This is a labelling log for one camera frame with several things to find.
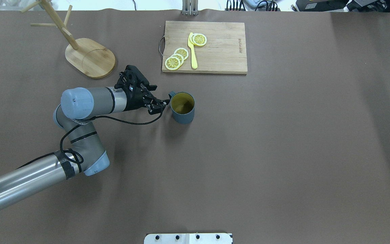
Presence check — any aluminium frame post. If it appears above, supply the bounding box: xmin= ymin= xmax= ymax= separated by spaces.
xmin=181 ymin=0 xmax=198 ymax=16

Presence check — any lemon slice single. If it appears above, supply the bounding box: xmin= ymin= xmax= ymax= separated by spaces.
xmin=191 ymin=33 xmax=207 ymax=46

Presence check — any lemon slice far end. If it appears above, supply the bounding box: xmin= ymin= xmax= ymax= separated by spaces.
xmin=174 ymin=48 xmax=189 ymax=60

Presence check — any dark teal mug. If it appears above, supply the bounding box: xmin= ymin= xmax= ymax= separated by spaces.
xmin=168 ymin=91 xmax=195 ymax=124

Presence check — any lemon slice middle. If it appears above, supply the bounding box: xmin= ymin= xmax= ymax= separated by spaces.
xmin=170 ymin=54 xmax=185 ymax=65

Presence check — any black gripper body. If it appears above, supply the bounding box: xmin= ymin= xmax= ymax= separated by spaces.
xmin=124 ymin=86 xmax=152 ymax=111

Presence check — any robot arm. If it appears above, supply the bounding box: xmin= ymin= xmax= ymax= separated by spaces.
xmin=0 ymin=85 xmax=170 ymax=210

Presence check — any wooden cup rack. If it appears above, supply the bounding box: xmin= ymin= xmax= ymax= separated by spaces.
xmin=20 ymin=0 xmax=117 ymax=79

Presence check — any yellow plastic knife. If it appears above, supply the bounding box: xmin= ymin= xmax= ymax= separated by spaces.
xmin=187 ymin=33 xmax=198 ymax=69

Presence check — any lemon slice under single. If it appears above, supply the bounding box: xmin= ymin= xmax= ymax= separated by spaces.
xmin=188 ymin=32 xmax=195 ymax=46

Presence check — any wooden cutting board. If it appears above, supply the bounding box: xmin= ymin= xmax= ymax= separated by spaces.
xmin=161 ymin=21 xmax=248 ymax=75

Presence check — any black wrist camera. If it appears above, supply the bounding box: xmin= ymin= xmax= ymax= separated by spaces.
xmin=113 ymin=65 xmax=157 ymax=96

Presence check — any white camera pillar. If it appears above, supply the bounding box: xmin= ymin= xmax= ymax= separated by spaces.
xmin=144 ymin=233 xmax=234 ymax=244

